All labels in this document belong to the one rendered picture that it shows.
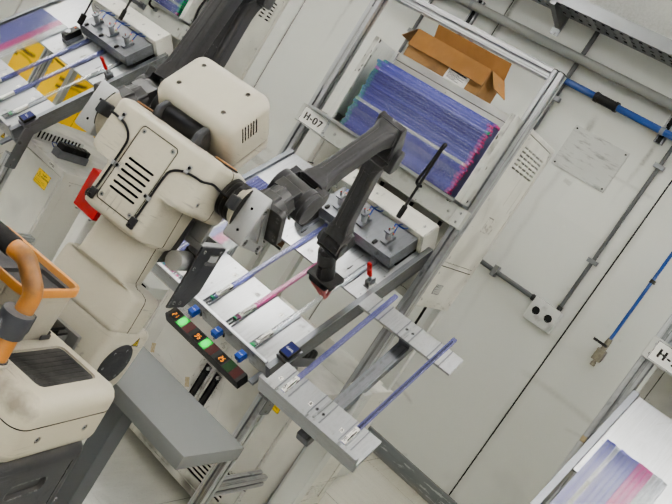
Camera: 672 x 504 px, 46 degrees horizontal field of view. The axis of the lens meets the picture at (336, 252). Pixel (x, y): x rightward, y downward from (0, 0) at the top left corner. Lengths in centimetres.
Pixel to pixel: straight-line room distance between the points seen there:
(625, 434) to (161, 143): 146
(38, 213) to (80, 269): 174
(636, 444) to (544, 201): 196
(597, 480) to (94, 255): 137
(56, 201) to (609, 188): 251
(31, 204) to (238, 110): 201
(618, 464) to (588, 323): 174
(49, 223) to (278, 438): 145
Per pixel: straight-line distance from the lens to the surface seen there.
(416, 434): 421
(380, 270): 255
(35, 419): 137
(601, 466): 226
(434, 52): 314
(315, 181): 173
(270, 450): 267
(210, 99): 165
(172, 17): 349
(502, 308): 405
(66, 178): 344
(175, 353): 290
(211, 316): 241
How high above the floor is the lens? 147
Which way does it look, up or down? 10 degrees down
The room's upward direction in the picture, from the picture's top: 33 degrees clockwise
